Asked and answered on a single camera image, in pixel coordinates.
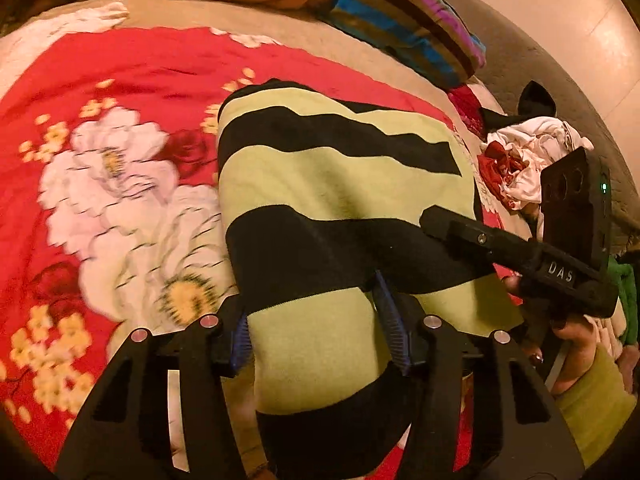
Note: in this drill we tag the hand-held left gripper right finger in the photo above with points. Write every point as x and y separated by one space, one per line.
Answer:
393 331

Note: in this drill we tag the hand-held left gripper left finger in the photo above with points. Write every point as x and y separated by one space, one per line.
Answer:
241 341

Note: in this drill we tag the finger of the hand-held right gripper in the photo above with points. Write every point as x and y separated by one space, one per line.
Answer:
465 237

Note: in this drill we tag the green black striped sweater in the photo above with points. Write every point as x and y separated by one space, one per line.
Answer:
325 185

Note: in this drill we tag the person's right hand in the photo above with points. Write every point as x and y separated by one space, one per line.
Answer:
580 345

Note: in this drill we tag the white red crumpled cloth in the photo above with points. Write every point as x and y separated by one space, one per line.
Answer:
520 160

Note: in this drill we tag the green cloth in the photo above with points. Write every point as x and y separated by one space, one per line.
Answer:
629 300

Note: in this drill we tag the black garment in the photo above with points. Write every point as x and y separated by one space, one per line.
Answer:
535 102

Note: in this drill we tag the grey headboard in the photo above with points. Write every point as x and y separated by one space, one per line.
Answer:
560 70

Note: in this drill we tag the red floral blanket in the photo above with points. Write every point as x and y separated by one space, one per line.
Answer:
100 210

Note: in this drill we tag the beige bed sheet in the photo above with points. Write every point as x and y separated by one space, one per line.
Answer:
350 50

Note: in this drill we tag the striped colourful pillow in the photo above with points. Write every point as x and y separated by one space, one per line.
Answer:
405 15

